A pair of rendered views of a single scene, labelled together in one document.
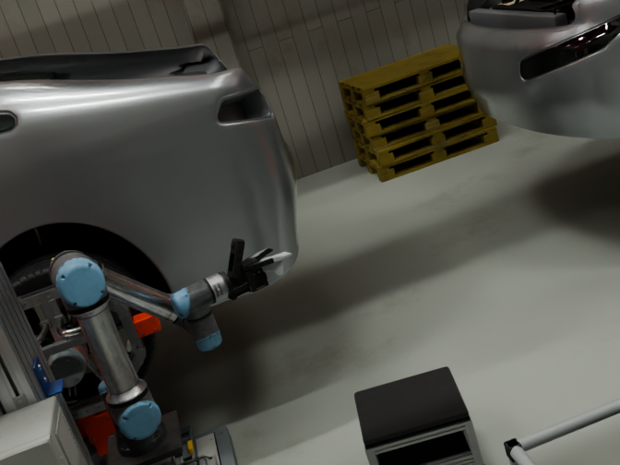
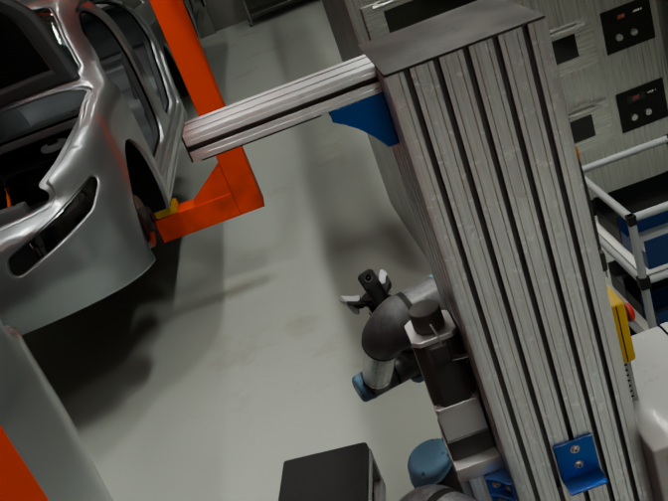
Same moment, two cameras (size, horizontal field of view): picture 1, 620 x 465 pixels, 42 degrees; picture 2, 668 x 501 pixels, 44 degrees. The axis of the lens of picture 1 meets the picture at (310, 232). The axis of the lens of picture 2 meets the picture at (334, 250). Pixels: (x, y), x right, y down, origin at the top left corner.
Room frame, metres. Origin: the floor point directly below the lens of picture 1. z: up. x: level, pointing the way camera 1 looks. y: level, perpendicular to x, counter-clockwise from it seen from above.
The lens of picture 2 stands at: (1.93, 2.19, 2.34)
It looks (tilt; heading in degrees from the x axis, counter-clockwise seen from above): 25 degrees down; 279
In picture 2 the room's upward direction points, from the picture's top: 21 degrees counter-clockwise
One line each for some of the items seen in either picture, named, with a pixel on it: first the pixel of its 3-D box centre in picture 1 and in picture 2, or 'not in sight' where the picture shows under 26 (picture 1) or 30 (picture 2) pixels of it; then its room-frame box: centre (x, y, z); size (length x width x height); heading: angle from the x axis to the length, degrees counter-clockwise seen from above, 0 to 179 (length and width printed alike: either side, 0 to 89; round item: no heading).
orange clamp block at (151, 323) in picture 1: (147, 323); not in sight; (2.94, 0.71, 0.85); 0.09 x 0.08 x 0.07; 97
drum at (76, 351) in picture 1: (67, 360); not in sight; (2.82, 1.02, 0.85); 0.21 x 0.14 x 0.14; 7
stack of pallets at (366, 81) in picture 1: (416, 110); not in sight; (6.84, -1.19, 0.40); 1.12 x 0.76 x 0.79; 98
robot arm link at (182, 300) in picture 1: (193, 300); not in sight; (2.11, 0.37, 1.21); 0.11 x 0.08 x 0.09; 112
